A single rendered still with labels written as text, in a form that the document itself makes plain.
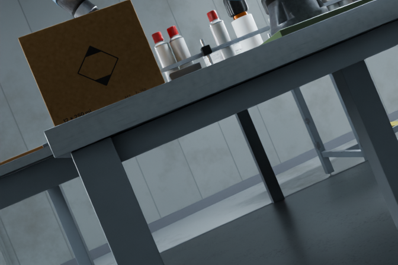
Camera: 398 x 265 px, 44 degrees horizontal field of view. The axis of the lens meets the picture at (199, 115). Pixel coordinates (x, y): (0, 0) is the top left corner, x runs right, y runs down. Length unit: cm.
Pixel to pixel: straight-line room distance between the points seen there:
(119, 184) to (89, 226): 367
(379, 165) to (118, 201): 66
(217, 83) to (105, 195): 22
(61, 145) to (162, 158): 370
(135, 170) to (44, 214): 83
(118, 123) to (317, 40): 32
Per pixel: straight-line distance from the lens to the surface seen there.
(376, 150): 117
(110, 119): 69
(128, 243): 72
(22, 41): 131
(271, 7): 126
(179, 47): 168
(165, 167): 438
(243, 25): 200
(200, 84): 71
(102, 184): 71
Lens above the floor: 77
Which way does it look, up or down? level
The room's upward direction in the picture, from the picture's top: 23 degrees counter-clockwise
